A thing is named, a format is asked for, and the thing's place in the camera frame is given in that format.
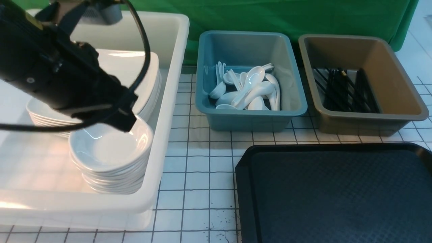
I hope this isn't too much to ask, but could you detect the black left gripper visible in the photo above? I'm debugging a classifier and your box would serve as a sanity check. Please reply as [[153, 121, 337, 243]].
[[0, 0, 138, 132]]

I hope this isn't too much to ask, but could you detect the white square rice plate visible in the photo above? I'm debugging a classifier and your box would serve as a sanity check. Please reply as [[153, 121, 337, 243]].
[[26, 49, 160, 124]]

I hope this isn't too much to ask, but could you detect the white soup spoon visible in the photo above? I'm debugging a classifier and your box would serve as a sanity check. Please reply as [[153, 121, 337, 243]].
[[231, 66, 265, 107]]

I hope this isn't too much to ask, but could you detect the stack of white bowls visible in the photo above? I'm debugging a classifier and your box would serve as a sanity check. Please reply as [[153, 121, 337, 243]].
[[69, 117, 153, 195]]

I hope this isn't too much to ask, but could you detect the stack of white square plates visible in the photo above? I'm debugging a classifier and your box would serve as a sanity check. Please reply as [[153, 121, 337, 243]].
[[26, 68, 162, 127]]

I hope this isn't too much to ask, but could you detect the large white plastic bin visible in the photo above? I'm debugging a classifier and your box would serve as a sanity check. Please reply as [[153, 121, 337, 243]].
[[0, 12, 190, 231]]

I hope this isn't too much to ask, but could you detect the teal plastic bin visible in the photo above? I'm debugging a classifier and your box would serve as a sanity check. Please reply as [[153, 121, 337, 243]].
[[195, 30, 308, 132]]

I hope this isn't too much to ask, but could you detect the pile of white spoons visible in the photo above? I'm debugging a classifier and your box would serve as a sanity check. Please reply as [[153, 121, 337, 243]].
[[208, 61, 281, 111]]

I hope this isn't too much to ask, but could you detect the black serving tray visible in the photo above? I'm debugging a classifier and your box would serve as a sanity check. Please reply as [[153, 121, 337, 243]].
[[236, 143, 432, 243]]

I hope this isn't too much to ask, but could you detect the bundle of black chopsticks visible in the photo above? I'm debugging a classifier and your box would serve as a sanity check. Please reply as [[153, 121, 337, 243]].
[[313, 67, 382, 114]]

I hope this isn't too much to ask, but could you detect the brown plastic bin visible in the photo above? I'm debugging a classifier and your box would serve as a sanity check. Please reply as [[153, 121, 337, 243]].
[[298, 34, 429, 136]]

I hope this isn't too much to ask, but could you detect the green cloth backdrop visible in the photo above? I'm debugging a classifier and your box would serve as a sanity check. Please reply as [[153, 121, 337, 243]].
[[131, 0, 418, 65]]

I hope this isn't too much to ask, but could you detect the black cable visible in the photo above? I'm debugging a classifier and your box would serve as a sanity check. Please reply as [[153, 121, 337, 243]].
[[0, 0, 151, 132]]

